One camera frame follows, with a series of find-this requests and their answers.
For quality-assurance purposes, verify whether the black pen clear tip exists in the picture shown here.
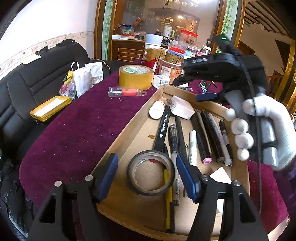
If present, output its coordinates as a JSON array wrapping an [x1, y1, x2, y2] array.
[[169, 123, 180, 206]]

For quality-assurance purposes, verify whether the bamboo painted pillar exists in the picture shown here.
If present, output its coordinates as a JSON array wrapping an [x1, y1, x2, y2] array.
[[101, 0, 113, 60]]

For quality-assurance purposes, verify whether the cardboard tray box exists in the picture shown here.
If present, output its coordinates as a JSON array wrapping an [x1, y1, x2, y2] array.
[[95, 85, 250, 240]]

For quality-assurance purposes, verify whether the blister pack red item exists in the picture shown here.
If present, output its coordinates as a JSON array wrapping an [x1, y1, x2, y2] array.
[[108, 86, 147, 97]]

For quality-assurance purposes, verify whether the black electrical tape roll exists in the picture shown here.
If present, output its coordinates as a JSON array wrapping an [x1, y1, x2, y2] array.
[[126, 150, 175, 196]]

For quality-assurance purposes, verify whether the white power adapter with prongs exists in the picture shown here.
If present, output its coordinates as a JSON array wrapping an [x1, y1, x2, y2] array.
[[166, 95, 195, 120]]

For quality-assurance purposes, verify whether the white paper bag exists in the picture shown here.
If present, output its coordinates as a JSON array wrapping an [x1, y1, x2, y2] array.
[[71, 61, 93, 98]]

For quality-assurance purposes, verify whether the yellow wrapped flat box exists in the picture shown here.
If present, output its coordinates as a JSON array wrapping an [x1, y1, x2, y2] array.
[[30, 96, 72, 122]]

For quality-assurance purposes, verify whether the white marker pen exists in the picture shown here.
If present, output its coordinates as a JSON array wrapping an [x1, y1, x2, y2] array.
[[189, 130, 197, 166]]

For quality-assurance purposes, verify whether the blue label plastic jar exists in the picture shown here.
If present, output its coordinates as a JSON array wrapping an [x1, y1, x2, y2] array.
[[168, 40, 197, 59]]

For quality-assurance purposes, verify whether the red lid plastic jar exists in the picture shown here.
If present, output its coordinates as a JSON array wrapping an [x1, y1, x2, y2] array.
[[179, 30, 198, 46]]

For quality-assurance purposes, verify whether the purple velvet tablecloth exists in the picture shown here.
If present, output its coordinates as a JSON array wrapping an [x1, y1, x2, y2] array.
[[18, 59, 290, 232]]

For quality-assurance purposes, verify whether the black knife red tip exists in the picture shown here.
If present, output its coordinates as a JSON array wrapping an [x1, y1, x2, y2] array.
[[153, 106, 171, 152]]

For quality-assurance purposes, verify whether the white oval bottle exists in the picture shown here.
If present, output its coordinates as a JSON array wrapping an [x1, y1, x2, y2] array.
[[149, 100, 166, 120]]

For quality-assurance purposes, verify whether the yellow packing tape roll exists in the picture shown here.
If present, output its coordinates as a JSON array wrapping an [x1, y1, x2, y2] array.
[[118, 65, 154, 91]]

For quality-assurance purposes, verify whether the small white box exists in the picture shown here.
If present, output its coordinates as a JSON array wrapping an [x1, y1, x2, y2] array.
[[152, 74, 170, 89]]

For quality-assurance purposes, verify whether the white gloved right hand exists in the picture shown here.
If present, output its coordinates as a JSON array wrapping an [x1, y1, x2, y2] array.
[[226, 90, 295, 171]]

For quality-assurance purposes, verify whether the black leather sofa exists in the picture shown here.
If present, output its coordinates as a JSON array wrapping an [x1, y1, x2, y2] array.
[[0, 39, 97, 162]]

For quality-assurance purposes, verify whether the white square charger block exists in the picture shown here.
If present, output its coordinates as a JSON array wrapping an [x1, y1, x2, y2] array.
[[210, 167, 232, 214]]

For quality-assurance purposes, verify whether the black marker pink cap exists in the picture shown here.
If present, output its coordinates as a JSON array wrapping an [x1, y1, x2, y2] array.
[[190, 112, 212, 164]]

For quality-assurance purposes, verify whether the yellow black pen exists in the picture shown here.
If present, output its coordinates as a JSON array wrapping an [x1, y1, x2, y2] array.
[[162, 143, 176, 233]]

